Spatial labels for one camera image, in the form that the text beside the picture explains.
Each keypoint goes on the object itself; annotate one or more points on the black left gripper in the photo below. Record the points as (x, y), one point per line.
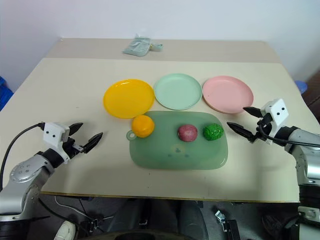
(70, 147)

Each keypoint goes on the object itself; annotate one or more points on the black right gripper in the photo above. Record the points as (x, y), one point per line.
(263, 127)

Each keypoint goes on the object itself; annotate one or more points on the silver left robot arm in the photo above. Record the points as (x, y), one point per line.
(25, 172)

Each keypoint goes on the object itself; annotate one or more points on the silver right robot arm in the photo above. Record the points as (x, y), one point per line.
(310, 160)

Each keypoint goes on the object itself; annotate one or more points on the pink plate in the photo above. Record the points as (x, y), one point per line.
(227, 95)

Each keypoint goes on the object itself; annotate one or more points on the green round vegetable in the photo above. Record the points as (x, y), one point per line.
(213, 132)

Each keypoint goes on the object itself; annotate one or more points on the yellow plastic plate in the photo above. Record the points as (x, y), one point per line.
(128, 98)

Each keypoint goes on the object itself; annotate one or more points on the orange fruit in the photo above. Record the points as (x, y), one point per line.
(142, 126)

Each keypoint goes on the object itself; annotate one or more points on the purple red fruit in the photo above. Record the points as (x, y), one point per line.
(187, 133)

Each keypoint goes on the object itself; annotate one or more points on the mint green plate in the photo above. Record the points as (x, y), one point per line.
(177, 92)

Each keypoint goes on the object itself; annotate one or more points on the blue round stool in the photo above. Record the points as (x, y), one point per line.
(301, 87)

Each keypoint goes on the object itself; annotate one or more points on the brown wooden furniture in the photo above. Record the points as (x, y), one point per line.
(313, 92)

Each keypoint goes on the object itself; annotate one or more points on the translucent green cutting board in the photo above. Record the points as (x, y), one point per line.
(160, 152)

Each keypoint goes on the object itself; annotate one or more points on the silver metal latch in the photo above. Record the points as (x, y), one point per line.
(97, 222)
(219, 217)

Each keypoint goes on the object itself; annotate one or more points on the blue plastic crate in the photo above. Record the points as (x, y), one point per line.
(5, 93)

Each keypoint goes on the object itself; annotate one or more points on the white shoe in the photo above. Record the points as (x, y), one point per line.
(64, 231)

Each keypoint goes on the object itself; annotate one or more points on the light green fabric pouch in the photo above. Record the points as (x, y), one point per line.
(136, 46)

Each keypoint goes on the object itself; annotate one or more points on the black table leg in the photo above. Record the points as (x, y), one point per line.
(231, 230)

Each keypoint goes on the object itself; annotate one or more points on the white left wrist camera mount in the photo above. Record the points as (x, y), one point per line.
(52, 132)

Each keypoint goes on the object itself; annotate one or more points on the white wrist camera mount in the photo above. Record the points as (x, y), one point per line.
(278, 110)
(52, 132)

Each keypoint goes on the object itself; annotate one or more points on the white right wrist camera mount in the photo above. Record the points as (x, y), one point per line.
(278, 110)

